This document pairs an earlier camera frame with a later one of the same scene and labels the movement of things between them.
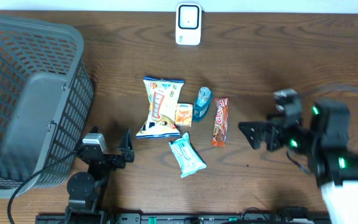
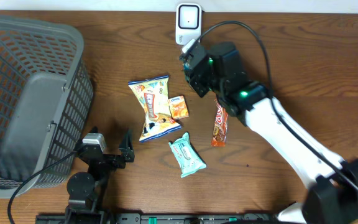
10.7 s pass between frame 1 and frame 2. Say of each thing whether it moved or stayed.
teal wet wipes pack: stayed
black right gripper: moved
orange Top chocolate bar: stayed
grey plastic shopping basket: stayed
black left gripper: stayed
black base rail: stayed
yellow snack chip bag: moved
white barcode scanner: stayed
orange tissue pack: moved
